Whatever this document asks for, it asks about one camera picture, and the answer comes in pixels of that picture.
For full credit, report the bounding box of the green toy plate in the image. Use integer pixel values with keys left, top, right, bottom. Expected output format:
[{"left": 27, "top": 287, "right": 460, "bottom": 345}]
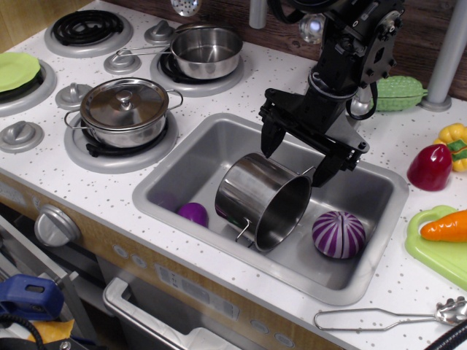
[{"left": 1, "top": 52, "right": 40, "bottom": 93}]

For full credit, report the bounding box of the green cutting board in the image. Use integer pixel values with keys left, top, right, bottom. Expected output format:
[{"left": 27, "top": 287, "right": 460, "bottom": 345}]
[{"left": 404, "top": 205, "right": 466, "bottom": 290}]

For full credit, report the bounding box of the green toy corn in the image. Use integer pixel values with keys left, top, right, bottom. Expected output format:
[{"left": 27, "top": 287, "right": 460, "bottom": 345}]
[{"left": 376, "top": 76, "right": 428, "bottom": 112}]

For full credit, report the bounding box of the yellow toy bell pepper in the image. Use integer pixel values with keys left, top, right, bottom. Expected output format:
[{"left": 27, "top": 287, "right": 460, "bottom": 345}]
[{"left": 433, "top": 123, "right": 467, "bottom": 172}]

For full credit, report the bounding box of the burner grey ring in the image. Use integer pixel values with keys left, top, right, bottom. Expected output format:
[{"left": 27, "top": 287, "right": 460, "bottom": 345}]
[
  {"left": 63, "top": 111, "right": 180, "bottom": 174},
  {"left": 0, "top": 60, "right": 58, "bottom": 118}
]

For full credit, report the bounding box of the steel wire-handled spoon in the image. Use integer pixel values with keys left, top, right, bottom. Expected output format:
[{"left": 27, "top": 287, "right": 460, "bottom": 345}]
[{"left": 314, "top": 296, "right": 466, "bottom": 332}]

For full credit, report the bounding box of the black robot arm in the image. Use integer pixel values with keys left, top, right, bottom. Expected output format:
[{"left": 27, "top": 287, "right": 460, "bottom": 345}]
[{"left": 259, "top": 1, "right": 404, "bottom": 187}]

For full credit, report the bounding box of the hanging steel slotted spoon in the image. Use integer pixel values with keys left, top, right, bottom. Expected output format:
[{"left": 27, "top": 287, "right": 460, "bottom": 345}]
[{"left": 170, "top": 0, "right": 202, "bottom": 17}]

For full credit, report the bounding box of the grey right support post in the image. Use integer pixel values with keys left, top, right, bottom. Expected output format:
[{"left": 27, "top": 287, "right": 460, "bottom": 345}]
[{"left": 420, "top": 0, "right": 466, "bottom": 112}]

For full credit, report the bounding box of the grey oven door handle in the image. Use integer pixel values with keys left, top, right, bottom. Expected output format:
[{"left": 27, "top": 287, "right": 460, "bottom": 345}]
[{"left": 103, "top": 277, "right": 238, "bottom": 350}]

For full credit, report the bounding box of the purple toy eggplant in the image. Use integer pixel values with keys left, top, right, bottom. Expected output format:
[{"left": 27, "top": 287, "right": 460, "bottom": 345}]
[{"left": 177, "top": 202, "right": 209, "bottom": 228}]

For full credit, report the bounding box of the grey stove knob top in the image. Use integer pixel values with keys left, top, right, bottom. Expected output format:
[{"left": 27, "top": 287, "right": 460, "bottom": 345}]
[{"left": 144, "top": 20, "right": 175, "bottom": 45}]

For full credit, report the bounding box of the front burner grey ring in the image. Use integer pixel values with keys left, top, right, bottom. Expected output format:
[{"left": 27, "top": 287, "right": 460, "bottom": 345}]
[{"left": 63, "top": 111, "right": 180, "bottom": 174}]

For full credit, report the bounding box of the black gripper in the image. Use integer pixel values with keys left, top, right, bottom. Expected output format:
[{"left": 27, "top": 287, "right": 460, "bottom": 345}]
[{"left": 259, "top": 87, "right": 369, "bottom": 188}]

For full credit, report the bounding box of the grey stove knob centre-left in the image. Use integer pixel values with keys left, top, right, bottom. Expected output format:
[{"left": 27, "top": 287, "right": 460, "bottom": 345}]
[{"left": 55, "top": 82, "right": 92, "bottom": 110}]

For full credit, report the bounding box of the red toy bell pepper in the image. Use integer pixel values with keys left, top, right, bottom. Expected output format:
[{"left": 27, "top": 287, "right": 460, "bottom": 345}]
[{"left": 406, "top": 144, "right": 452, "bottom": 192}]

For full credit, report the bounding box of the lidded steel pot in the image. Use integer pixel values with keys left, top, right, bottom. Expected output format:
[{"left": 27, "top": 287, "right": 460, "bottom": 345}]
[{"left": 64, "top": 77, "right": 184, "bottom": 149}]

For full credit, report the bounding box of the blue clamp tool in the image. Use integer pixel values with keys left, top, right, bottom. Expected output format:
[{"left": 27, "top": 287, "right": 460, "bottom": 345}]
[{"left": 1, "top": 274, "right": 64, "bottom": 321}]

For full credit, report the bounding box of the hanging steel ladle bowl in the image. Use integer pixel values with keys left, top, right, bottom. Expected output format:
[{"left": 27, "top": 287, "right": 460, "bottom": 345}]
[{"left": 298, "top": 14, "right": 325, "bottom": 44}]

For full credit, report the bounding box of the grey back support post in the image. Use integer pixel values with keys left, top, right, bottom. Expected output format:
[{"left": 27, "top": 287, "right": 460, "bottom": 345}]
[{"left": 249, "top": 0, "right": 268, "bottom": 29}]

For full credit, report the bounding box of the grey oven front knob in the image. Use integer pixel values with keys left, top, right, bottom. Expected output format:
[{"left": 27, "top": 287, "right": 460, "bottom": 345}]
[{"left": 34, "top": 204, "right": 81, "bottom": 247}]

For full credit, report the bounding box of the back right burner ring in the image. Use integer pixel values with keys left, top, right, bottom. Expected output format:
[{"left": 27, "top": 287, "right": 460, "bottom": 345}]
[{"left": 150, "top": 52, "right": 245, "bottom": 98}]

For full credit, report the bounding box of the back left black burner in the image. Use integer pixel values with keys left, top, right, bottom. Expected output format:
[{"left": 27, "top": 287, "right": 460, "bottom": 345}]
[{"left": 45, "top": 9, "right": 133, "bottom": 58}]

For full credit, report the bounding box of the purple striped toy onion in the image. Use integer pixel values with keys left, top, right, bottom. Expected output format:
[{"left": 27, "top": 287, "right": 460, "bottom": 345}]
[{"left": 312, "top": 211, "right": 366, "bottom": 259}]

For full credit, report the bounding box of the steel saucepan with handle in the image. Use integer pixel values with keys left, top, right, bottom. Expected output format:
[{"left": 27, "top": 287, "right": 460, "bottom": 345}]
[{"left": 116, "top": 27, "right": 243, "bottom": 80}]

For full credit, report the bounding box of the grey stove knob front-left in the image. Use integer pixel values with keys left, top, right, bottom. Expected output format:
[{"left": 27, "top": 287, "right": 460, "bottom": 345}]
[{"left": 1, "top": 121, "right": 45, "bottom": 153}]

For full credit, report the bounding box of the grey faucet post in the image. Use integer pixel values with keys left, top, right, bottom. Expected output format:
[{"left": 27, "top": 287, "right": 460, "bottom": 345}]
[{"left": 346, "top": 85, "right": 373, "bottom": 130}]

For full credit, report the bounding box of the left burner grey ring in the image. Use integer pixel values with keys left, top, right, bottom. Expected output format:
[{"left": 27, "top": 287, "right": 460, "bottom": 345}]
[{"left": 0, "top": 60, "right": 58, "bottom": 118}]

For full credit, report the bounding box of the orange toy carrot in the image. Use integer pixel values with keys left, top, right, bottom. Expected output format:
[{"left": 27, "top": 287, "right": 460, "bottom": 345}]
[{"left": 420, "top": 210, "right": 466, "bottom": 243}]

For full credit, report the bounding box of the grey support post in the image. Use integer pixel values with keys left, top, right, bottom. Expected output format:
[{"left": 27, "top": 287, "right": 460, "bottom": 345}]
[
  {"left": 249, "top": 0, "right": 268, "bottom": 29},
  {"left": 420, "top": 0, "right": 466, "bottom": 112}
]

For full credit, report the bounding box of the grey toy sink basin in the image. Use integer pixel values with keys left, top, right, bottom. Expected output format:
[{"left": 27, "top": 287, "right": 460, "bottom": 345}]
[{"left": 133, "top": 113, "right": 409, "bottom": 306}]

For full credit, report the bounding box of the grey stove knob middle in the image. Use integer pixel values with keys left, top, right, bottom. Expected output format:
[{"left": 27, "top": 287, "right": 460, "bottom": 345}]
[{"left": 104, "top": 50, "right": 142, "bottom": 76}]

